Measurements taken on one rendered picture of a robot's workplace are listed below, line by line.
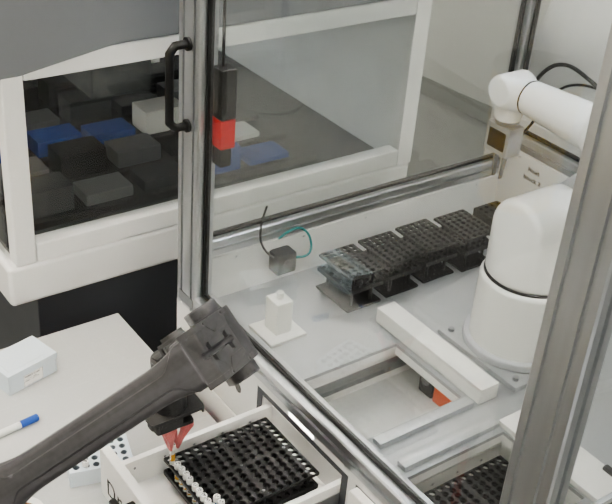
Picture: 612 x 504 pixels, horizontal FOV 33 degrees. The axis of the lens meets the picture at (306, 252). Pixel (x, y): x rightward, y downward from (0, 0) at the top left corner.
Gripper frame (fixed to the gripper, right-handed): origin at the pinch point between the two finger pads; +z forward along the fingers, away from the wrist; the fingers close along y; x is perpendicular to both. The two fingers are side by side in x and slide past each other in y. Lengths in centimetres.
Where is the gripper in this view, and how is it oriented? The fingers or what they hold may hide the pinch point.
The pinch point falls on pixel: (172, 444)
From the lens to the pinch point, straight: 186.0
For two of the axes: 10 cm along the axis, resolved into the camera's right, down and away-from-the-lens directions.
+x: -5.5, -4.6, 7.0
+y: 8.4, -2.8, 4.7
